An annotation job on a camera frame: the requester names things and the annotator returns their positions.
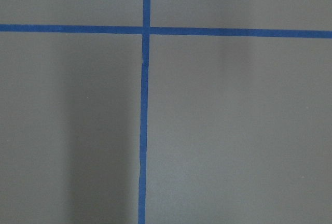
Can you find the blue tape line crosswise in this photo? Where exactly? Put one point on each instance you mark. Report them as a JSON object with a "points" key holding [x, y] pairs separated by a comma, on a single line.
{"points": [[194, 31]]}

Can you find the blue tape line lengthwise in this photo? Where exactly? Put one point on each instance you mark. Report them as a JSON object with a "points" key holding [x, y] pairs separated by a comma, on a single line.
{"points": [[144, 111]]}

